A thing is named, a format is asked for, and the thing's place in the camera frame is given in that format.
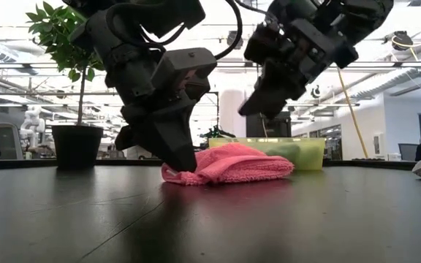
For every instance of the green microfiber towel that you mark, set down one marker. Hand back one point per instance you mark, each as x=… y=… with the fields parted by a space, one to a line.
x=291 y=153

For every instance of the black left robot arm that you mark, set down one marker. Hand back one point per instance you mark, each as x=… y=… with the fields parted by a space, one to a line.
x=130 y=22

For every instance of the yellow plastic bin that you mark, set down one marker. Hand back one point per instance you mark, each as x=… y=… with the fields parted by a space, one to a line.
x=305 y=153

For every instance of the green potted plant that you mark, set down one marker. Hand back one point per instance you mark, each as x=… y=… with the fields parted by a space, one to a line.
x=60 y=40

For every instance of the pink microfiber towel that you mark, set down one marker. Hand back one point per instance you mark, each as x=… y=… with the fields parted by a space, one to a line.
x=239 y=164

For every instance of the white pillar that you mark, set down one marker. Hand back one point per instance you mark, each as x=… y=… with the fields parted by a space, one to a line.
x=232 y=113

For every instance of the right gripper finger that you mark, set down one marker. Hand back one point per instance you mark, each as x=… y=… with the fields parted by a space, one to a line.
x=269 y=98

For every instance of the grey background office chair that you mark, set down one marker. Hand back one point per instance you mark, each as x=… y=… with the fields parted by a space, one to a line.
x=4 y=140

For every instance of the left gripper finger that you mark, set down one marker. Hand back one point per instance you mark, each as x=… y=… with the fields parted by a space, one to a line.
x=123 y=139
x=170 y=146

